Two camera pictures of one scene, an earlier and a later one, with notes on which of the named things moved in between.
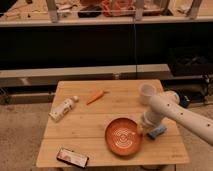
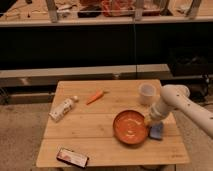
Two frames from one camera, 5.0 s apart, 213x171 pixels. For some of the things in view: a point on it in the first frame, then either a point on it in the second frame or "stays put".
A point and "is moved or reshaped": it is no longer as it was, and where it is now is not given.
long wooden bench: (48, 78) stays put
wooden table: (99, 120) stays put
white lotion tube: (63, 108) stays put
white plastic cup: (146, 91) stays put
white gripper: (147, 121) → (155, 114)
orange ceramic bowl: (123, 136) is moved or reshaped
